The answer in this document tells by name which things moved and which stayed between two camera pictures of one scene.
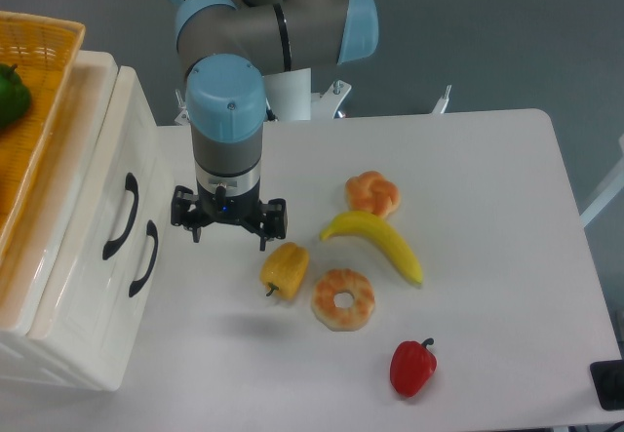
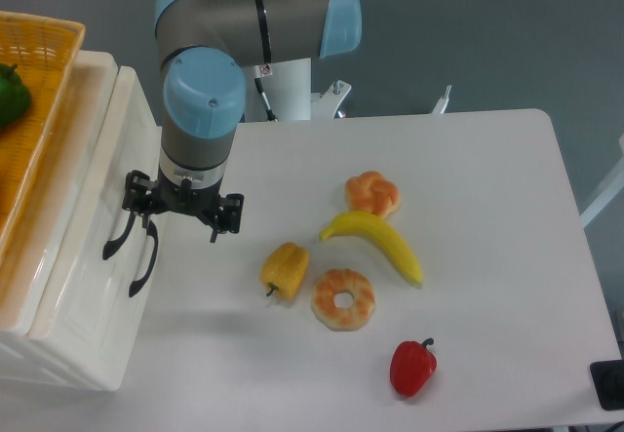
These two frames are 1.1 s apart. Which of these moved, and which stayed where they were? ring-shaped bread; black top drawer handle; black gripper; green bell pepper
Moved: black gripper
Stayed: black top drawer handle; green bell pepper; ring-shaped bread
